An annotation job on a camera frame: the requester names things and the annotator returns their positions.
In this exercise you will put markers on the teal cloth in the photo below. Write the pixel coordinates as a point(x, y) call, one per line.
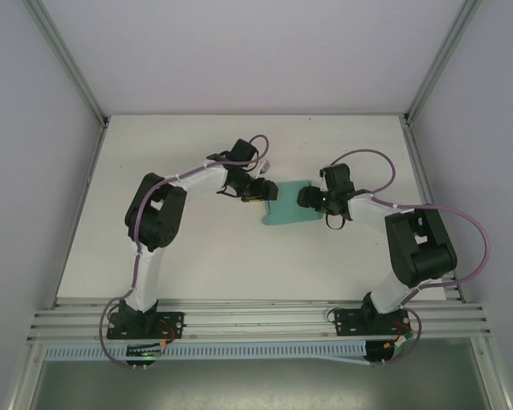
point(295, 209)

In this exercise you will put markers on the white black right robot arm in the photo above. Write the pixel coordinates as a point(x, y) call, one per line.
point(419, 252)

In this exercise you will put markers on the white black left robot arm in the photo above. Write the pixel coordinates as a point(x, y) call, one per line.
point(145, 277)

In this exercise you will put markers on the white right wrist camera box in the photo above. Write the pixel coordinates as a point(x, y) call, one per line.
point(322, 183)

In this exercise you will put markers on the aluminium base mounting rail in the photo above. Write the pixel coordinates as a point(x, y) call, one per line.
point(261, 318)

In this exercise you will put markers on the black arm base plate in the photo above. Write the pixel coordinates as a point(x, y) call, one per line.
point(175, 318)
point(346, 324)

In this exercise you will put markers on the aluminium upright frame post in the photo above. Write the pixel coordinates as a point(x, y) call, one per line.
point(438, 64)
point(70, 64)

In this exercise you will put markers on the aluminium table side rail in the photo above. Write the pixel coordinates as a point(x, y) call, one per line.
point(80, 213)

